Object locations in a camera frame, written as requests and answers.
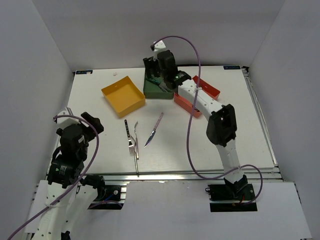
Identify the knife with green handle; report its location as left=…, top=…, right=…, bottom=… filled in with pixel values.
left=146, top=77, right=171, bottom=93

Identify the knife with pink handle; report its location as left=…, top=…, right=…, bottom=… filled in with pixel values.
left=144, top=112, right=164, bottom=148

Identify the knife with dark handle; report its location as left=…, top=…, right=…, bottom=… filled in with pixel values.
left=159, top=84, right=168, bottom=93

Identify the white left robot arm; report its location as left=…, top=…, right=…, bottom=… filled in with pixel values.
left=33, top=112, right=106, bottom=240

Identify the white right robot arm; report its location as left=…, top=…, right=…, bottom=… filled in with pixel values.
left=143, top=50, right=248, bottom=200

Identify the dark green square container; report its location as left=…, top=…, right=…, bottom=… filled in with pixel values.
left=143, top=67, right=174, bottom=100

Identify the red square container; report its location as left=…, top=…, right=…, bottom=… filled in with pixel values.
left=173, top=75, right=222, bottom=120

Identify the yellow square container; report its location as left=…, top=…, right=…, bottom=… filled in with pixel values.
left=101, top=76, right=146, bottom=118

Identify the blue label sticker left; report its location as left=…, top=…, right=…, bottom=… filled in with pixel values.
left=75, top=69, right=93, bottom=75

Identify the blue label sticker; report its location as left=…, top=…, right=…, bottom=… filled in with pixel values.
left=223, top=65, right=241, bottom=70
left=75, top=69, right=93, bottom=75

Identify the blue label sticker right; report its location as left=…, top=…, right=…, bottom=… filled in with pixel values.
left=223, top=65, right=241, bottom=70

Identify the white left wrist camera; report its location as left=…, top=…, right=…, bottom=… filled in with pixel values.
left=53, top=106, right=80, bottom=129

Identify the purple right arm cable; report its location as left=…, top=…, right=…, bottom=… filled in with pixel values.
left=149, top=35, right=264, bottom=205

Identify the fork with dark handle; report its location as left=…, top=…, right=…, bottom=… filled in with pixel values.
left=124, top=119, right=135, bottom=156

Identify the fork with green handle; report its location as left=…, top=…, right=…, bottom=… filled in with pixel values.
left=130, top=135, right=140, bottom=177

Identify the fork with pink handle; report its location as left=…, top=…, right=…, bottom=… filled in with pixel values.
left=134, top=121, right=140, bottom=161

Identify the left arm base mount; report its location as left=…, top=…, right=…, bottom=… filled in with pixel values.
left=77, top=175, right=124, bottom=210

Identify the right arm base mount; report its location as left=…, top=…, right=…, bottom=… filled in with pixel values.
left=205, top=184, right=258, bottom=213

